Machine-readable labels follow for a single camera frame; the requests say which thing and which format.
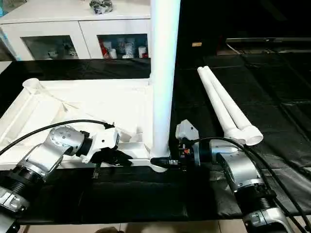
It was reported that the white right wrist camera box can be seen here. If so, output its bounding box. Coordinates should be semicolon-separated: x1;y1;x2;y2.
175;119;200;147

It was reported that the dark metal rail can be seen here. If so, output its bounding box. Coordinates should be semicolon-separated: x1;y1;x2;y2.
225;37;311;45

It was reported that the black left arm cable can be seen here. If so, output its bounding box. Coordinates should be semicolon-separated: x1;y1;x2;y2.
0;119;115;157

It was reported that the white plastic table leg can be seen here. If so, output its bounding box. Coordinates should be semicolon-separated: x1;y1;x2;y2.
197;67;246;144
203;66;264;146
149;0;182;168

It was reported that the white glass-door cabinet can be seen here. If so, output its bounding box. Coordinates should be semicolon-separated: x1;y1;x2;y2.
0;0;152;62

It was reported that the dark bundle on cabinet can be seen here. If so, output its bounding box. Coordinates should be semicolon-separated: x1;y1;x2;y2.
89;0;114;15

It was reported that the teal plastic object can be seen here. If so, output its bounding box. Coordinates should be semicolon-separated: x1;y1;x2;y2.
0;24;20;62

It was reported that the black work mat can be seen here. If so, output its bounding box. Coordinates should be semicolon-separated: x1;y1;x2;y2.
0;52;311;225

